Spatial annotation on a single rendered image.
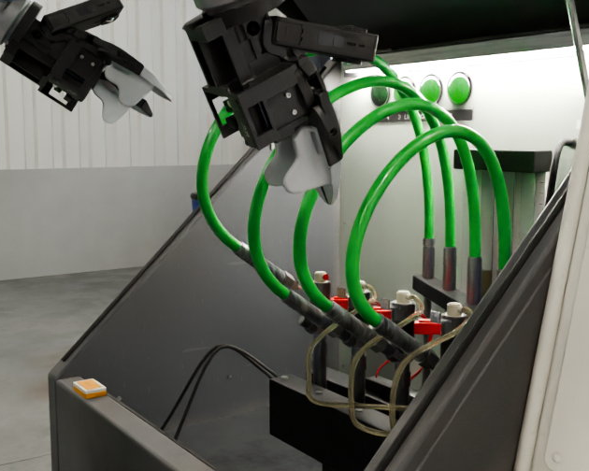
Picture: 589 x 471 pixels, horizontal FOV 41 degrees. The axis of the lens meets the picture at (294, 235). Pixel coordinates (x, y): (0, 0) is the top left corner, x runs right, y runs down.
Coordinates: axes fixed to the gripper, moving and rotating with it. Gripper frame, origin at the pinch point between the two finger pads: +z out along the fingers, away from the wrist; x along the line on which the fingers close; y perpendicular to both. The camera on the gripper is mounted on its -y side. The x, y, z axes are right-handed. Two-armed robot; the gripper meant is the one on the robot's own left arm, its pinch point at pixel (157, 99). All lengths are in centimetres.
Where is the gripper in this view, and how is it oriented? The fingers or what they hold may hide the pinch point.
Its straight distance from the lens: 112.6
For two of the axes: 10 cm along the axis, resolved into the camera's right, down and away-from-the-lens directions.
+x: 5.0, -1.5, -8.5
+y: -3.8, 8.5, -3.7
